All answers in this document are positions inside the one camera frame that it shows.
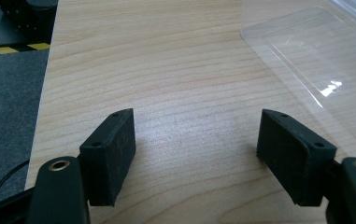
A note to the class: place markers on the black stand base striped tape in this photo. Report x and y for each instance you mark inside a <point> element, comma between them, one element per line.
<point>26,25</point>

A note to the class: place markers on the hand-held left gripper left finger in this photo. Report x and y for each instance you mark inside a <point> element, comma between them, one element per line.
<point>110,155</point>

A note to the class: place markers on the clear rectangular plastic container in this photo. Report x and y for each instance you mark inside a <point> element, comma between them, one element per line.
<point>306,46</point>

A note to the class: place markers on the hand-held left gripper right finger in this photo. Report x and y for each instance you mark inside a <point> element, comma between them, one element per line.
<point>294,155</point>

